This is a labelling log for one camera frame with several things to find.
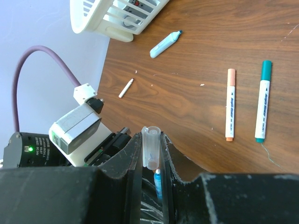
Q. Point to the light blue pen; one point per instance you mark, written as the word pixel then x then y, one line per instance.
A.
pixel 165 43

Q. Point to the white plastic dish basket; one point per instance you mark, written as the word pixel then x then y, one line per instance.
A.
pixel 118 19

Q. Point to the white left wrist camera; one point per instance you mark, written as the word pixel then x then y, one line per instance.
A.
pixel 79 132

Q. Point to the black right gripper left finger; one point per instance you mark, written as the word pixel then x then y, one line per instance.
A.
pixel 107 194

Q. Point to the blue patterned pen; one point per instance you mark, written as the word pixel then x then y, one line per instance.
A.
pixel 158 185

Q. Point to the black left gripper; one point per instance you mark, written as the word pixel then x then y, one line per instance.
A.
pixel 111 145

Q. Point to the white pen with orange tip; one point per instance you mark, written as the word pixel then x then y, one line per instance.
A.
pixel 230 106

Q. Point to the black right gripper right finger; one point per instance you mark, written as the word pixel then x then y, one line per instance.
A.
pixel 193 196

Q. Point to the small grey clear cap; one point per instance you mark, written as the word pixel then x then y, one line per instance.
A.
pixel 151 147

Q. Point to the white pen with pink tip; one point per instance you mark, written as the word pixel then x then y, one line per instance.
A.
pixel 125 89

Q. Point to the white pen with teal tip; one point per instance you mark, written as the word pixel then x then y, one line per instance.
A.
pixel 263 100

